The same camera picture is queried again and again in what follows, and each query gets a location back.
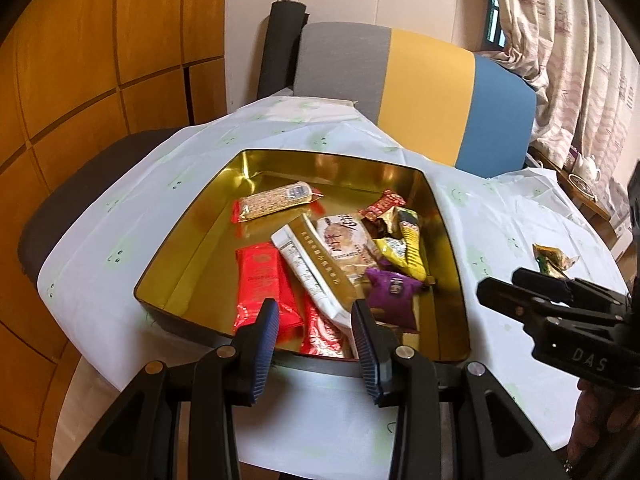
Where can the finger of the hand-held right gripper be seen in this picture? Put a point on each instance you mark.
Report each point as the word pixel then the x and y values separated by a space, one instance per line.
pixel 530 300
pixel 550 282

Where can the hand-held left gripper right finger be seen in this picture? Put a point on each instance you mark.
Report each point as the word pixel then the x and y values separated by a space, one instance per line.
pixel 370 355

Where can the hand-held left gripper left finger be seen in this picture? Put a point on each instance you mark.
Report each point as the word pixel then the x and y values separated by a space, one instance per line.
pixel 265 355

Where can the gold green candy packet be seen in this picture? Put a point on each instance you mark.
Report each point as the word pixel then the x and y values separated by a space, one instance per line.
pixel 552 260

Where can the red patterned candy packet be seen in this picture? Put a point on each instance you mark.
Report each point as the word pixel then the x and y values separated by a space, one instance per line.
pixel 320 332

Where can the purple candy packet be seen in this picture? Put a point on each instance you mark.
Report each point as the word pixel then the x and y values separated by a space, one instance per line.
pixel 392 292

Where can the large plain red packet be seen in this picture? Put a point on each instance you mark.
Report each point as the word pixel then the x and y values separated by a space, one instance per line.
pixel 262 280

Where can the long white snack packet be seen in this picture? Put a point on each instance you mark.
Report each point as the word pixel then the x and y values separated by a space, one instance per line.
pixel 310 270

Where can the gold tin box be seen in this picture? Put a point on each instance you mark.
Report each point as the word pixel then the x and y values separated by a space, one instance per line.
pixel 200 260

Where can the gold black snack packet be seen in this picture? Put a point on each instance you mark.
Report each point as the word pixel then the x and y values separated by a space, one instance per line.
pixel 400 220

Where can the small dark red packet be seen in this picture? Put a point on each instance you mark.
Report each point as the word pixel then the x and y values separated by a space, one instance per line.
pixel 382 205

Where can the person's right hand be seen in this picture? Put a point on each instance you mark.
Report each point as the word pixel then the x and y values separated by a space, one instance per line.
pixel 595 425

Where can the white printed tablecloth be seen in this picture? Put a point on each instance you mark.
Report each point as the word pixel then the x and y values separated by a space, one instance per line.
pixel 500 220

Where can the wooden side table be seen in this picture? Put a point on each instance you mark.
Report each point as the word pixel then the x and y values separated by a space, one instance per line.
pixel 615 220

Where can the round tea tray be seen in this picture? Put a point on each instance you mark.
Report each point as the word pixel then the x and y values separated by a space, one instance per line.
pixel 585 187

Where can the yellow snack packet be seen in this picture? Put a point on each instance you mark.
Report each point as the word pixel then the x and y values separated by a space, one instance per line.
pixel 405 255

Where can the white orange biscuit packet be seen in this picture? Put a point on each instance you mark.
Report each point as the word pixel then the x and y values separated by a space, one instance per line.
pixel 345 240

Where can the white teapot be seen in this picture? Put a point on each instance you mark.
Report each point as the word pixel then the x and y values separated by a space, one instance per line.
pixel 587 167

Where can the sesame bar red-ended packet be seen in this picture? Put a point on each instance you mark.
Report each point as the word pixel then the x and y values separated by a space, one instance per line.
pixel 275 200

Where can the patterned beige curtain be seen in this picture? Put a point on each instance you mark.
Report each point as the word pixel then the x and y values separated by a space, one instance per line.
pixel 575 60

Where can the grey yellow blue chair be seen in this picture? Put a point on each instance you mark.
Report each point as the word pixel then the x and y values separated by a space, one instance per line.
pixel 425 90

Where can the dark grey chair seat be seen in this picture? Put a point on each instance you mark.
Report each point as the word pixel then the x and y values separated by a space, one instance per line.
pixel 75 195

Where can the window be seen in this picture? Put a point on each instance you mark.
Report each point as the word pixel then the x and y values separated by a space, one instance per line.
pixel 495 20

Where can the black rolled mat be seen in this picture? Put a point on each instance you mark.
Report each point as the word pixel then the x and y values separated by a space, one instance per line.
pixel 280 45

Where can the wooden wardrobe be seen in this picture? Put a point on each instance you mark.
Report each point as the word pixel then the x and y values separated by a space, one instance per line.
pixel 75 60

